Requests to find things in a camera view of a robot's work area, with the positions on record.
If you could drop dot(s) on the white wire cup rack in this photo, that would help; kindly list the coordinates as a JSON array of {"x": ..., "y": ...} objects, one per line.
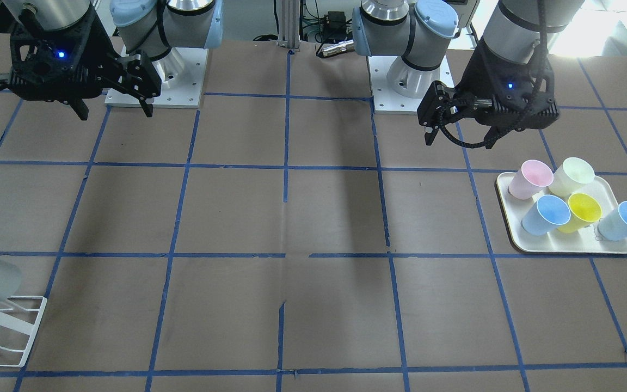
[{"x": 20, "y": 320}]

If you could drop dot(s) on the silver cylindrical connector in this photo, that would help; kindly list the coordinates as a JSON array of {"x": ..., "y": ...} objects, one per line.
[{"x": 325, "y": 52}]

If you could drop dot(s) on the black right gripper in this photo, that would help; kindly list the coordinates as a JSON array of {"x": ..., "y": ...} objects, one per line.
[{"x": 97, "y": 48}]

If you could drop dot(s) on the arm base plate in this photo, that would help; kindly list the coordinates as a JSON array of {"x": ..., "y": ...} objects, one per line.
[
  {"x": 182, "y": 72},
  {"x": 395, "y": 98}
]

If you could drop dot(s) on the light blue plastic cup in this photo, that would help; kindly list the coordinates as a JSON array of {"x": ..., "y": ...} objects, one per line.
[{"x": 614, "y": 226}]

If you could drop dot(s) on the white serving tray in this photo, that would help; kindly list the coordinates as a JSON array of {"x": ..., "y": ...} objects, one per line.
[{"x": 587, "y": 240}]

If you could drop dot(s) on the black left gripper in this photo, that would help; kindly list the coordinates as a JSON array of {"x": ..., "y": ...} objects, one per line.
[{"x": 481, "y": 71}]

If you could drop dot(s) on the pale green plastic cup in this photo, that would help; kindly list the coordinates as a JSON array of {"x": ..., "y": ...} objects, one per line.
[{"x": 573, "y": 174}]

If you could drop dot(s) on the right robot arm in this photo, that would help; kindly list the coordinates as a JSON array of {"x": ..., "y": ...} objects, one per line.
[{"x": 158, "y": 26}]

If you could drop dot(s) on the aluminium frame post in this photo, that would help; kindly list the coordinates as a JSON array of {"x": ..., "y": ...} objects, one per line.
[{"x": 289, "y": 16}]

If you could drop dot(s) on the pink plastic cup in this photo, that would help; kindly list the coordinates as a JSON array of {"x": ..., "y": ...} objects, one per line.
[{"x": 531, "y": 178}]

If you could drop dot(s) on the yellow plastic cup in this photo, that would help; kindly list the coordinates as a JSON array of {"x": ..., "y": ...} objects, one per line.
[{"x": 584, "y": 211}]

